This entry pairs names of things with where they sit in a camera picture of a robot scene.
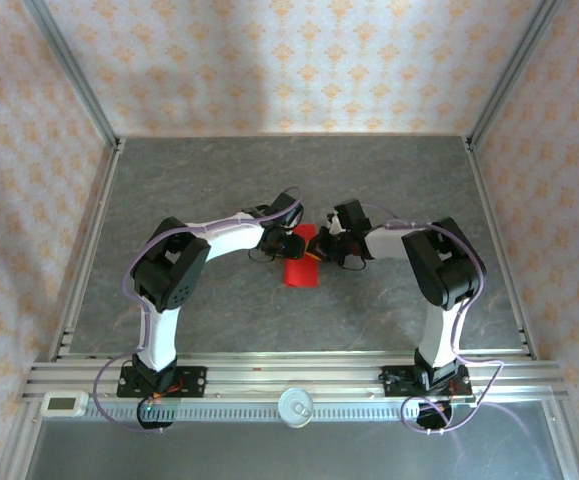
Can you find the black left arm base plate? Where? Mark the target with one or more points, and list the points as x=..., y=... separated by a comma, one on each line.
x=194, y=382

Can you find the aluminium frame strut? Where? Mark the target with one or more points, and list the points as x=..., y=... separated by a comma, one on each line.
x=560, y=440
x=19, y=440

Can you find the grey metal shelf sheet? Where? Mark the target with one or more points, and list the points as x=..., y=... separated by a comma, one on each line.
x=269, y=450

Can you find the small white display device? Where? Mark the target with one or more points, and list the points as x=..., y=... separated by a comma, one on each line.
x=64, y=404

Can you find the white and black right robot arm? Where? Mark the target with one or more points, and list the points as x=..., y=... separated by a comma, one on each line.
x=384, y=245

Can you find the aluminium mounting rail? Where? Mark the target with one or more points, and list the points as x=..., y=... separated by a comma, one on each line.
x=319, y=370

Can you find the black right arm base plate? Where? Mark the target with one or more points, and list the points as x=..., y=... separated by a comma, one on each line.
x=394, y=382

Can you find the aluminium table side rail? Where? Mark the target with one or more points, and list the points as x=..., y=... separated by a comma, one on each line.
x=101, y=210
x=489, y=210

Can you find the aluminium corner post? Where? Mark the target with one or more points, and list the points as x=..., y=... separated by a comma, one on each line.
x=78, y=75
x=510, y=75

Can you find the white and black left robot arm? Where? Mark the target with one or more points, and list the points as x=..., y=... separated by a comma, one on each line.
x=229, y=235

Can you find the black round base mount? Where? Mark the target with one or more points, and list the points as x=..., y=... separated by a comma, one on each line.
x=431, y=417
x=156, y=424

